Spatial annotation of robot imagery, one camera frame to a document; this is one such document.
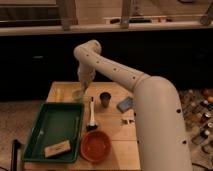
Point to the grey blue towel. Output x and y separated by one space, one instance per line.
82 90

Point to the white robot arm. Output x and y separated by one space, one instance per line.
160 126

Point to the grey metal cup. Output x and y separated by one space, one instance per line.
105 99

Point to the green plastic cup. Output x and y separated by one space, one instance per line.
78 96

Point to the blue sponge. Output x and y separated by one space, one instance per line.
125 104

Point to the metal fork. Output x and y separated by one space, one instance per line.
127 121

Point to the orange bowl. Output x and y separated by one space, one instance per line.
95 146

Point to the green plastic tray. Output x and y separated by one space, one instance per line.
54 123

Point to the wooden block brush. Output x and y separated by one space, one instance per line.
56 149

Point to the spice bottle rack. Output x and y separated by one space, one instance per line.
198 116

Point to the white handled black brush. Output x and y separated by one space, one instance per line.
92 124

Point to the black chair frame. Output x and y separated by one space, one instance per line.
16 156

